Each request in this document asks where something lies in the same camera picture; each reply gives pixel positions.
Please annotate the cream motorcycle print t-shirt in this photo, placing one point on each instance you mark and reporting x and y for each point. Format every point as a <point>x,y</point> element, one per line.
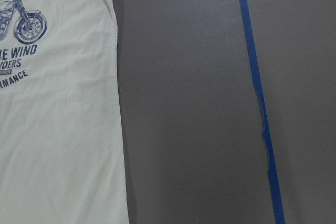
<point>62,157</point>

